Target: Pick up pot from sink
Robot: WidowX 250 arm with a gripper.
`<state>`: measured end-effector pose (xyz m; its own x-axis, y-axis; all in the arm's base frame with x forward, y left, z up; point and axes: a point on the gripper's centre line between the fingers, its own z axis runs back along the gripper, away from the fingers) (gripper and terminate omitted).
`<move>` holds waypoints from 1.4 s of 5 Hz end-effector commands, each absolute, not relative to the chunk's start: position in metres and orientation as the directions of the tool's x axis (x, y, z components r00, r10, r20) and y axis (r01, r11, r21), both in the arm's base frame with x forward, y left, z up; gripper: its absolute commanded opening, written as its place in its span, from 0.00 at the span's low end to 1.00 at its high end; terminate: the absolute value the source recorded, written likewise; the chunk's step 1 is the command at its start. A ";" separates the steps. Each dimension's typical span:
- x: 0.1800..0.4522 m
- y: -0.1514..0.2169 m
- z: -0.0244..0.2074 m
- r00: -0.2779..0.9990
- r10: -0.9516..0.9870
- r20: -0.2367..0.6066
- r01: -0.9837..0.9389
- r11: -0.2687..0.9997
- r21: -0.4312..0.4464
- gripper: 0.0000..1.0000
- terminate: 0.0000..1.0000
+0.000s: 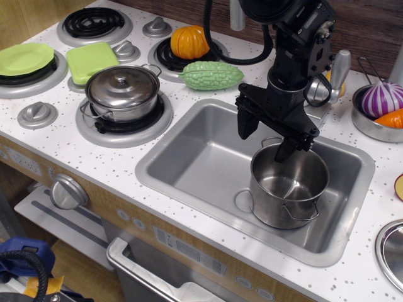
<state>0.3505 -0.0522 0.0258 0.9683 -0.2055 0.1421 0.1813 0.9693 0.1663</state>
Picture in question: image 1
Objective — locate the coil burner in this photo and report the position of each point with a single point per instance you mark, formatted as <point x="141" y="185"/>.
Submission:
<point x="42" y="85"/>
<point x="124" y="135"/>
<point x="93" y="25"/>
<point x="170" y="64"/>

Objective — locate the back left coil burner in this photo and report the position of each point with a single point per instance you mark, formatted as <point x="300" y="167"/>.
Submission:
<point x="93" y="25"/>

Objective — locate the silver oven dial knob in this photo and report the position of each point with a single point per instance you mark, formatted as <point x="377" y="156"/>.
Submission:
<point x="67" y="194"/>

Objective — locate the square green plate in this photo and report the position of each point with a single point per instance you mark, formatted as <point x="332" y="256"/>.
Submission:
<point x="87" y="60"/>

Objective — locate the stainless steel pot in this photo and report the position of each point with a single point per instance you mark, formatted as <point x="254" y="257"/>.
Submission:
<point x="285" y="194"/>

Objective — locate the purple toy slice right edge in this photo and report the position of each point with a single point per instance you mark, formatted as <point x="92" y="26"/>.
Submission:
<point x="398" y="187"/>

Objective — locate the blue clamp tool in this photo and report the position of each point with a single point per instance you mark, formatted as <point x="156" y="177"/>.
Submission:
<point x="25" y="257"/>

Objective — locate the steel saucepan with handle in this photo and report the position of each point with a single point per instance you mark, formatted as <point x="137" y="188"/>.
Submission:
<point x="364" y="123"/>

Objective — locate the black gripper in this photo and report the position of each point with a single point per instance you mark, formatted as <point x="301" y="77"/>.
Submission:
<point x="280" y="107"/>

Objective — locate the purple toy onion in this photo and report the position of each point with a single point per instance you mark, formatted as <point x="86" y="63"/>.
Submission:
<point x="381" y="99"/>

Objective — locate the grey toy sink basin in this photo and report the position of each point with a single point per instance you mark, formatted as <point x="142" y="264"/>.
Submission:
<point x="203" y="163"/>

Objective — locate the orange toy pumpkin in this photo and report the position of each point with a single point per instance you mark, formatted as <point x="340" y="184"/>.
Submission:
<point x="189" y="42"/>

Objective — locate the grey stove knob back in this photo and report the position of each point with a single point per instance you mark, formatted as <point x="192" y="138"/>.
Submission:
<point x="157" y="28"/>

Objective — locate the green toy bitter gourd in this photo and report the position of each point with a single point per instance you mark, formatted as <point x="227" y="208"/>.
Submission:
<point x="211" y="75"/>

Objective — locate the grey stove knob middle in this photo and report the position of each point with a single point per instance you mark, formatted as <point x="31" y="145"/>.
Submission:
<point x="126" y="52"/>

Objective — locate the front coil burner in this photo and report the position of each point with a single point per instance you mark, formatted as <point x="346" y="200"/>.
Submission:
<point x="124" y="135"/>

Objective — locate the round green plate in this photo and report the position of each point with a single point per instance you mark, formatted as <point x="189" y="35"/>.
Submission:
<point x="25" y="58"/>

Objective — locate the grey oven door handle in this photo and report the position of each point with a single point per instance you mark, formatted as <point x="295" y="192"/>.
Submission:
<point x="139" y="284"/>

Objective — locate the back right coil burner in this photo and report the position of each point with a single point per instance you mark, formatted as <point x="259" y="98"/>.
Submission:
<point x="170" y="64"/>

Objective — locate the orange toy vegetable piece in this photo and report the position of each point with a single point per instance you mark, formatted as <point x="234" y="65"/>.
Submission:
<point x="393" y="119"/>

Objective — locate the lidded steel pot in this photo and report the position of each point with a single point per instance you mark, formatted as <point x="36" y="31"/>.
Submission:
<point x="122" y="93"/>

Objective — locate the silver toy faucet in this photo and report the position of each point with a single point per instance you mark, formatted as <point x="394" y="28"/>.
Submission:
<point x="330" y="88"/>

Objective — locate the grey stove knob front-left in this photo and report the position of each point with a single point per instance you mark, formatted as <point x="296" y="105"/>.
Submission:
<point x="37" y="116"/>

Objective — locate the steel bowl at right edge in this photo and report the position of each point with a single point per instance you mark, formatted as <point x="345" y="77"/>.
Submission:
<point x="388" y="251"/>

